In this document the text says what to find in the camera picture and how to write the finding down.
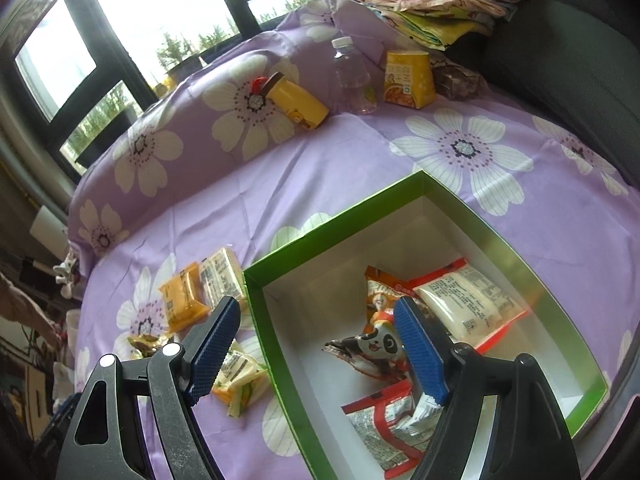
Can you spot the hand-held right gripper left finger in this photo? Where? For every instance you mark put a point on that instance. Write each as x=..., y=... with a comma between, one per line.
x=215, y=350

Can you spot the panda print snack packet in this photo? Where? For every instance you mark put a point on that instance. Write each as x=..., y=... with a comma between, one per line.
x=380, y=347

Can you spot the cream snack packet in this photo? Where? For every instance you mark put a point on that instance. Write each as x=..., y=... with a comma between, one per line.
x=220, y=275

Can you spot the clear water bottle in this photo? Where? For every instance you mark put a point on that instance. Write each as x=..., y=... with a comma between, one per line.
x=352, y=75

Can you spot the yellow patterned folded cloth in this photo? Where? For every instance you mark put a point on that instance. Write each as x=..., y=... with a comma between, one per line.
x=435, y=27

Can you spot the grey sofa cushion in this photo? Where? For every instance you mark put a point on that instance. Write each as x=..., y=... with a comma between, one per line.
x=565, y=60

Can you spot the small orange white snack packet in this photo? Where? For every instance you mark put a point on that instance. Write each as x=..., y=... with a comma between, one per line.
x=380, y=292

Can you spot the clear plastic nut container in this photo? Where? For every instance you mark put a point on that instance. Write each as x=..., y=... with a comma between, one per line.
x=457, y=82

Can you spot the yellow green snack packet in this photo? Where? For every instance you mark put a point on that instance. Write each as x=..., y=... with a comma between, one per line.
x=242, y=375

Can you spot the green cardboard box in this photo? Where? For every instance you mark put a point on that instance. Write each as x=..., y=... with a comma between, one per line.
x=325, y=285

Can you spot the yellow bear print bottle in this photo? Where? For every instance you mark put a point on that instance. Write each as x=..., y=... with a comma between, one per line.
x=300, y=105

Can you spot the pile of small candy packets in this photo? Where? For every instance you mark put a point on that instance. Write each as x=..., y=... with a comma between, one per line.
x=145, y=344

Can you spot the yellow carton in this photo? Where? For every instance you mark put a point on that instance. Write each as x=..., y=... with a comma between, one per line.
x=407, y=80

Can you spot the red ribbed-edge snack packet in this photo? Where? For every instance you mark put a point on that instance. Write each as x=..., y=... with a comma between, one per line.
x=380, y=425

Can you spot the black framed window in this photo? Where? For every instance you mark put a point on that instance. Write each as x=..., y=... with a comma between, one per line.
x=112, y=45

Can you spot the small yellow object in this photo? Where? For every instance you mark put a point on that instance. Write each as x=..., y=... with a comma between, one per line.
x=161, y=89

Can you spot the white snack packet red border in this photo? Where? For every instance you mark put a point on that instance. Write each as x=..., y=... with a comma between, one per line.
x=465, y=305

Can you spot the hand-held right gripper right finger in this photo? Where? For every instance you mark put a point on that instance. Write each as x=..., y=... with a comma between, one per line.
x=420, y=355

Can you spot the purple floral blanket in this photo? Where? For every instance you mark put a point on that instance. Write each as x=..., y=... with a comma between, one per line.
x=350, y=160

